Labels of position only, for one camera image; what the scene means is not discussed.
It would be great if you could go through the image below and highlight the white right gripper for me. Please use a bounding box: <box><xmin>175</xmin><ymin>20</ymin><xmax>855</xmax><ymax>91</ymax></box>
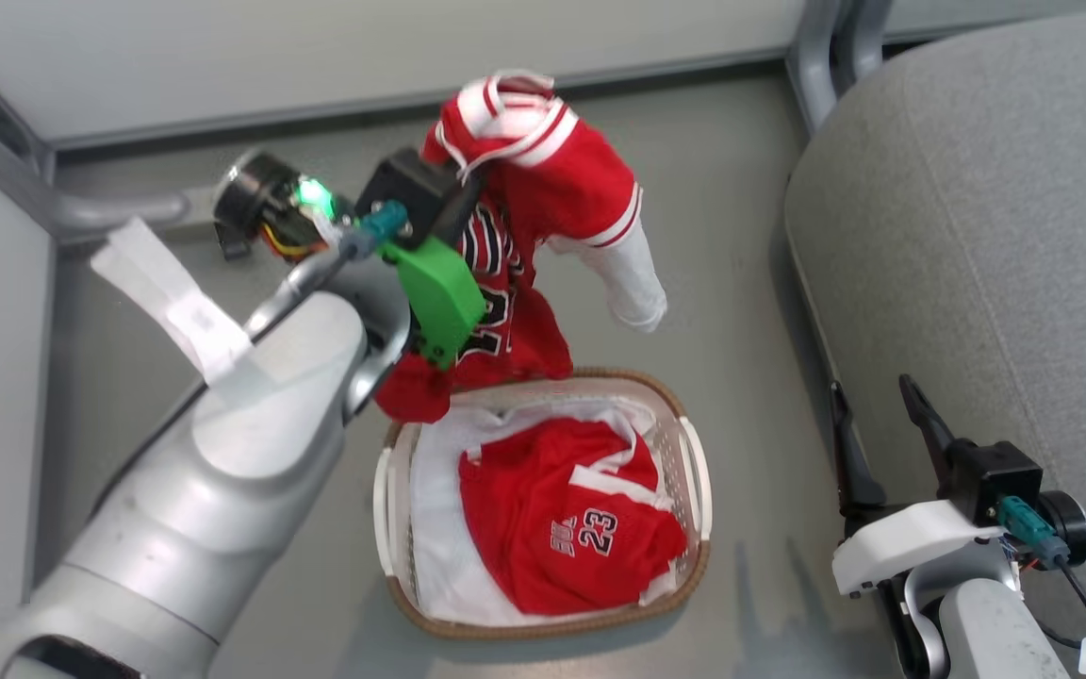
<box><xmin>830</xmin><ymin>373</ymin><xmax>1007</xmax><ymax>598</ymax></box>

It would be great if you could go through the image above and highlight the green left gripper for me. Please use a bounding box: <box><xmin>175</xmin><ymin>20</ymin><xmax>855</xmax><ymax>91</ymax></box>
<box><xmin>381</xmin><ymin>236</ymin><xmax>488</xmax><ymax>371</ymax></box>

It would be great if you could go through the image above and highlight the red white-sleeved jersey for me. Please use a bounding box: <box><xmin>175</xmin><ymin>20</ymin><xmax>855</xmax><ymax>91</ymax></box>
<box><xmin>373</xmin><ymin>70</ymin><xmax>669</xmax><ymax>424</ymax></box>

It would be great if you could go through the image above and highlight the white wicker-rimmed laundry basket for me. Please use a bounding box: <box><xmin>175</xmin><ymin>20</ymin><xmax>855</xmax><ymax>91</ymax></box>
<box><xmin>372</xmin><ymin>367</ymin><xmax>715</xmax><ymax>642</ymax></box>

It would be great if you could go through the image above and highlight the grey fabric sofa seat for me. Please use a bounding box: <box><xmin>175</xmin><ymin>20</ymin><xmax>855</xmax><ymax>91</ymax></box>
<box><xmin>783</xmin><ymin>8</ymin><xmax>1086</xmax><ymax>654</ymax></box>

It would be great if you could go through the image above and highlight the white garment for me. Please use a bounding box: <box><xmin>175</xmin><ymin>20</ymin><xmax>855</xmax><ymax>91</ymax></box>
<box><xmin>409</xmin><ymin>400</ymin><xmax>678</xmax><ymax>626</ymax></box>

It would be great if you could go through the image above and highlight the red number 23 jersey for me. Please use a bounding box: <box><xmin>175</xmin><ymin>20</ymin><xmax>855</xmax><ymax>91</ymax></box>
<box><xmin>457</xmin><ymin>418</ymin><xmax>691</xmax><ymax>618</ymax></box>

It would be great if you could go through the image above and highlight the white paper tape label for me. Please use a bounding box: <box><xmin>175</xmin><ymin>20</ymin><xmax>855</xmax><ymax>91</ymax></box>
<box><xmin>90</xmin><ymin>217</ymin><xmax>276</xmax><ymax>389</ymax></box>

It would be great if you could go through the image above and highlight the teal left camera connector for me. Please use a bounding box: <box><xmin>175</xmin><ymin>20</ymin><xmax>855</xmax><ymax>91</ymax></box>
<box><xmin>339</xmin><ymin>200</ymin><xmax>411</xmax><ymax>261</ymax></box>

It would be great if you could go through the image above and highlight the teal camera connector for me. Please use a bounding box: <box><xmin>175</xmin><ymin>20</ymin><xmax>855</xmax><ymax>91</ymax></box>
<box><xmin>995</xmin><ymin>495</ymin><xmax>1072</xmax><ymax>568</ymax></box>
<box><xmin>339</xmin><ymin>200</ymin><xmax>411</xmax><ymax>261</ymax></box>

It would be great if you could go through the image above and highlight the teal right camera connector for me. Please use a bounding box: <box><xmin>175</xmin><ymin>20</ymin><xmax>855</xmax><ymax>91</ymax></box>
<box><xmin>995</xmin><ymin>495</ymin><xmax>1072</xmax><ymax>568</ymax></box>

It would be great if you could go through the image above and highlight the grey metal frame tube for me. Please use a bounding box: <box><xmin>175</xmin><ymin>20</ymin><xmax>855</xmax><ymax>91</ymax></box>
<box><xmin>0</xmin><ymin>45</ymin><xmax>191</xmax><ymax>242</ymax></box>
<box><xmin>784</xmin><ymin>0</ymin><xmax>895</xmax><ymax>135</ymax></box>

